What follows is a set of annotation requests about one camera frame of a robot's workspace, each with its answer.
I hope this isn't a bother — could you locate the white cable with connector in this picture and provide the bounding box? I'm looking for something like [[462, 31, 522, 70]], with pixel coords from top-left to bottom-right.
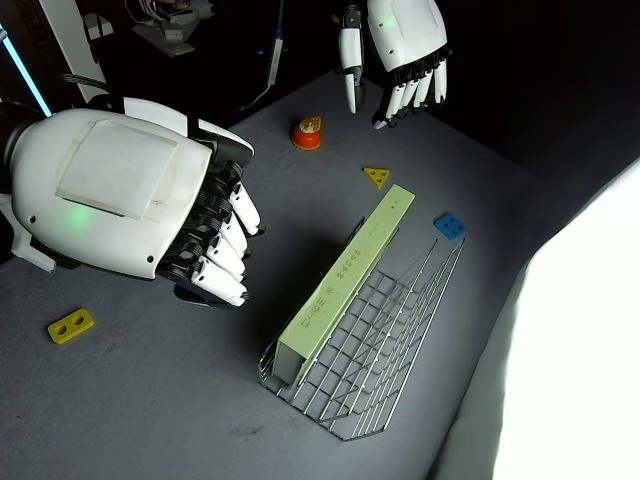
[[241, 0, 287, 112]]

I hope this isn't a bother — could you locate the orange toy cup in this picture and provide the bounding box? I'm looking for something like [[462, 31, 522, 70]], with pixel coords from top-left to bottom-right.
[[291, 115, 324, 151]]

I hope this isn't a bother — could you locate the yellow rectangular two-hole block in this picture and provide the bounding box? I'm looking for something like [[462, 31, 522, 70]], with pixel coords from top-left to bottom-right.
[[47, 307, 96, 346]]

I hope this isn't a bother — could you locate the blue square holed block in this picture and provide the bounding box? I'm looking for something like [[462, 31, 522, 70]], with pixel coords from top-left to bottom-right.
[[432, 212, 468, 242]]

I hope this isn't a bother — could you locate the cyan light strip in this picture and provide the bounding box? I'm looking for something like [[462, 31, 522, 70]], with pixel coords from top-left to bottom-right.
[[0, 22, 54, 119]]

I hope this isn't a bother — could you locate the yellow triangular holed block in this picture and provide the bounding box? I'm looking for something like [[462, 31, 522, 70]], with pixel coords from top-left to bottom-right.
[[362, 166, 392, 190]]

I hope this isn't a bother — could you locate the white upright post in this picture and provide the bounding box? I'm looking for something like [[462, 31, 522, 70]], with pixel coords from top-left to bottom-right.
[[38, 0, 109, 101]]

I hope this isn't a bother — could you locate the grey table cloth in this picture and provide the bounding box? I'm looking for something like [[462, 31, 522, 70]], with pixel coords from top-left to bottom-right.
[[0, 69, 541, 480]]

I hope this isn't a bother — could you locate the light green long box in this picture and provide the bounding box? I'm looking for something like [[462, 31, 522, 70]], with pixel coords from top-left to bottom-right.
[[275, 183, 417, 387]]

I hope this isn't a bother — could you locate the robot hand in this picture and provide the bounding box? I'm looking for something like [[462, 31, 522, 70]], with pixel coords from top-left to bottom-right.
[[0, 96, 266, 310], [330, 0, 454, 131]]

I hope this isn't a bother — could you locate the metal wire rack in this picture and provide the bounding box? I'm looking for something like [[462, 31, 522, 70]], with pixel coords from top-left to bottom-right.
[[257, 215, 467, 442]]

